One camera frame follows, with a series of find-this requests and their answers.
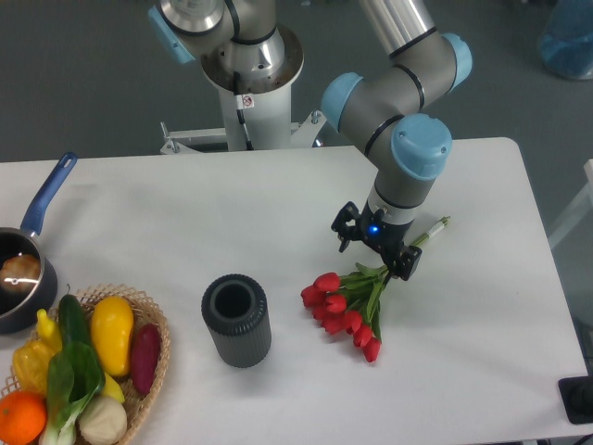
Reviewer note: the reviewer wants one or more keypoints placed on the orange fruit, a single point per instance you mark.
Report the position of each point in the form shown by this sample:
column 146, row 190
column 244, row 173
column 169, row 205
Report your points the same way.
column 23, row 417

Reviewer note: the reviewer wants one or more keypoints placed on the white frame at right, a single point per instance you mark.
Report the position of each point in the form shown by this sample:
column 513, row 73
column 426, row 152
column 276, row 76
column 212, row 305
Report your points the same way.
column 575, row 211

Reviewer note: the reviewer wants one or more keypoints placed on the green bok choy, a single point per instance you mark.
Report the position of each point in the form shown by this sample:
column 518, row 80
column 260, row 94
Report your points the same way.
column 74, row 378

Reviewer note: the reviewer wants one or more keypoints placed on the black device at edge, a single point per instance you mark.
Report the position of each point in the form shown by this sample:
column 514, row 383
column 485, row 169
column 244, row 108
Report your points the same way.
column 576, row 395

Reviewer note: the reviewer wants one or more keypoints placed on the woven wicker basket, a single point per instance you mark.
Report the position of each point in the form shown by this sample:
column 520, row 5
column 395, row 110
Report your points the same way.
column 145, row 311

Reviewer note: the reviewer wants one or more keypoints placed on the dark green cucumber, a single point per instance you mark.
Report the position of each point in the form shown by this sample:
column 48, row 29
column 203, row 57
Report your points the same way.
column 72, row 321

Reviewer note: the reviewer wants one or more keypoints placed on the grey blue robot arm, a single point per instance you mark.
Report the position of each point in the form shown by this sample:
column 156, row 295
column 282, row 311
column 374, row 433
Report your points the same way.
column 383, row 119

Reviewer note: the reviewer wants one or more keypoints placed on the yellow mango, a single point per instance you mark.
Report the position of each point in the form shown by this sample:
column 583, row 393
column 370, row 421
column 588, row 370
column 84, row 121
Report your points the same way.
column 111, row 331

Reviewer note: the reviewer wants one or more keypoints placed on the blue translucent container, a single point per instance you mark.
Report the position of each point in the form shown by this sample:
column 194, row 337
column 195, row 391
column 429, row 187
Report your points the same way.
column 565, row 45

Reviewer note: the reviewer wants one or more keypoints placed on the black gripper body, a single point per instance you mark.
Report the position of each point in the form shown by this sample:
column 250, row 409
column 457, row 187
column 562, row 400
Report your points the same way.
column 383, row 226

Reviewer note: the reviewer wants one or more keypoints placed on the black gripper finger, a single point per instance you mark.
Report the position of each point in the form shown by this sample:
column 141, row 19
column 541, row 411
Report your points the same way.
column 346, row 225
column 401, row 261

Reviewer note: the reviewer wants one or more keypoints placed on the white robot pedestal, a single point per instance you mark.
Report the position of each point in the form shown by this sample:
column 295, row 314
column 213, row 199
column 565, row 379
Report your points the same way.
column 254, row 84

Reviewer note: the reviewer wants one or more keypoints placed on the dark grey ribbed vase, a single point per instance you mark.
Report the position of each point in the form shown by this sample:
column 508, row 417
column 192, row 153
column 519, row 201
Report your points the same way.
column 234, row 308

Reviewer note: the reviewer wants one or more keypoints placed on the blue handled saucepan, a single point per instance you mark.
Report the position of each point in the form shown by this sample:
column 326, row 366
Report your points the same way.
column 18, row 311

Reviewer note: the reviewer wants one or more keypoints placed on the purple sweet potato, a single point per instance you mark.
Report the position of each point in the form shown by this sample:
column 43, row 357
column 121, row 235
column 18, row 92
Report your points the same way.
column 146, row 348

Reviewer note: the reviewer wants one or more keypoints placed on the red tulip bouquet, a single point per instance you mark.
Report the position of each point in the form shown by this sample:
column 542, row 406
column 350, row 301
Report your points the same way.
column 351, row 304

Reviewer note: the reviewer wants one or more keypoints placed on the brown bun in pan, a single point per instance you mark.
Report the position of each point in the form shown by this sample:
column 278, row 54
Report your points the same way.
column 20, row 274

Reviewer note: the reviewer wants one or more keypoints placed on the beige garlic bulb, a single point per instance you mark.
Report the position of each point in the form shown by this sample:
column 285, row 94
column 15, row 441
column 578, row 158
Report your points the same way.
column 103, row 421

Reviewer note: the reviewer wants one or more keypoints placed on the yellow banana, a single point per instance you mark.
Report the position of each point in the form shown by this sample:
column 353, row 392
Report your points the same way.
column 48, row 331

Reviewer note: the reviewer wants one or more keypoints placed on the yellow bell pepper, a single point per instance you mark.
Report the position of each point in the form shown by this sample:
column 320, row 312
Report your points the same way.
column 30, row 365

